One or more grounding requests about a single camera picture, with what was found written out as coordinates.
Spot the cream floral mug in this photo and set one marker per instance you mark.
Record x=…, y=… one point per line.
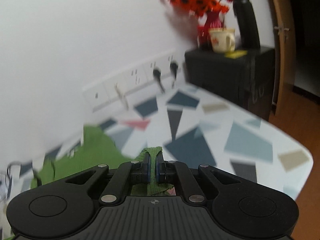
x=222, y=39

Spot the white wall socket strip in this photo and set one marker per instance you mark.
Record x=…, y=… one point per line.
x=119, y=85

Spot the green knit sweater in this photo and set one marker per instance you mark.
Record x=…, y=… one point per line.
x=98, y=148

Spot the black thermos bottle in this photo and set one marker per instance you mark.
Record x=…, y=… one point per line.
x=245, y=16

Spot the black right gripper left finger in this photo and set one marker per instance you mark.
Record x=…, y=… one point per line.
x=124, y=178

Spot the geometric patterned bed sheet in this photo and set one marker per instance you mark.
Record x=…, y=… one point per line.
x=191, y=125

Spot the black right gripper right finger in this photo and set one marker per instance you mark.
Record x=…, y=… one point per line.
x=178, y=174

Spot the black plug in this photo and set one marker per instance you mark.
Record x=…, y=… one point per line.
x=157, y=78
x=173, y=69

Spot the black bedside cabinet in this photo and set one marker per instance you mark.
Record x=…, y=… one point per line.
x=247, y=81

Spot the red artificial flowers vase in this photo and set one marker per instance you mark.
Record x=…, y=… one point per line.
x=213, y=10

